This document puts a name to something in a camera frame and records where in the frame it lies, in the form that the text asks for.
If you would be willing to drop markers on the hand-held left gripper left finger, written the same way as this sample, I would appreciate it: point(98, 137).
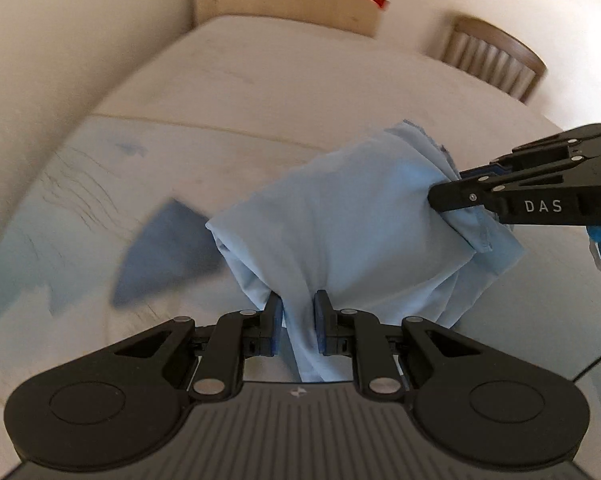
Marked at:
point(276, 326)

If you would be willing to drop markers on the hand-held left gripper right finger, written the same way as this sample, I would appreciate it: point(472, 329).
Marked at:
point(322, 326)

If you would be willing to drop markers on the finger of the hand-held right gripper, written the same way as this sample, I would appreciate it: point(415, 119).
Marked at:
point(550, 147)
point(460, 199)

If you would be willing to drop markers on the light blue t-shirt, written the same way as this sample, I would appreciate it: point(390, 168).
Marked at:
point(360, 220)

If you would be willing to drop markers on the wooden chair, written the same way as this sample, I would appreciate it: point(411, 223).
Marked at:
point(490, 55)

